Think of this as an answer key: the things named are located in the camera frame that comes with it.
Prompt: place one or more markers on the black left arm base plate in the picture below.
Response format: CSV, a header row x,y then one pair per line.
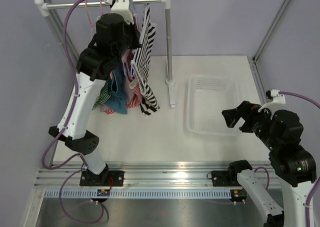
x,y
114,178

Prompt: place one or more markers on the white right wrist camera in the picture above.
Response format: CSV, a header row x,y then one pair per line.
x,y
276,101

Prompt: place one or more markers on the pink tank top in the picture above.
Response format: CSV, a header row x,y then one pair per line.
x,y
121,92

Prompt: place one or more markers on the aluminium mounting rail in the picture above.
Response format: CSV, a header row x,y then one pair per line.
x,y
144,175

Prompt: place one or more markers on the green white striped tank top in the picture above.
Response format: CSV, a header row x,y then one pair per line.
x,y
103,96

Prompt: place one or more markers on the red white striped tank top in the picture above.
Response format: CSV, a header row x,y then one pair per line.
x,y
131,85

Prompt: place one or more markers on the blue tank top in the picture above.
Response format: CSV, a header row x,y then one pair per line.
x,y
117,102

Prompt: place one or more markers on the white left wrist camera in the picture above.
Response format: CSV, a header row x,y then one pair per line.
x,y
123,8

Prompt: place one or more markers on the silver and white clothes rack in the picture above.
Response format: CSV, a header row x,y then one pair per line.
x,y
170,81

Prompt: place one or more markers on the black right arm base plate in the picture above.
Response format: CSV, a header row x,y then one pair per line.
x,y
221,178

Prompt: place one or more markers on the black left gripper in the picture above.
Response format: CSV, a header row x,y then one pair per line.
x,y
135,43

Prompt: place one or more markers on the aluminium frame post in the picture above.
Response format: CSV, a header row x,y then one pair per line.
x,y
55,25
271,29

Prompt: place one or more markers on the aluminium frame post left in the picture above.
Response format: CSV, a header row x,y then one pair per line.
x,y
55,25

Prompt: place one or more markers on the blue hanger end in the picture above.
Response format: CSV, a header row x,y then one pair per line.
x,y
138,10

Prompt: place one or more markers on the white slotted cable duct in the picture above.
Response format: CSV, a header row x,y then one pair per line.
x,y
140,193

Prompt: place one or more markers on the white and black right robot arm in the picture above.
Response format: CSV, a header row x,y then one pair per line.
x,y
295,167

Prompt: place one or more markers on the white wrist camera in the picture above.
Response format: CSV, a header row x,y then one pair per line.
x,y
276,101
123,8

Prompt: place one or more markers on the black white striped tank top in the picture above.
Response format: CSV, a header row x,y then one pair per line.
x,y
141,58

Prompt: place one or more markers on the aluminium frame post right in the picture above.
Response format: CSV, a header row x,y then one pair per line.
x,y
271,29

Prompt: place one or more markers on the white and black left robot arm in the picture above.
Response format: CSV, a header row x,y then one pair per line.
x,y
114,36

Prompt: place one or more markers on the white plastic mesh basket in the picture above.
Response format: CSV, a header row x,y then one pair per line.
x,y
207,97

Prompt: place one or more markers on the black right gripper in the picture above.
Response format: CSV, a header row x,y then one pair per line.
x,y
232,116

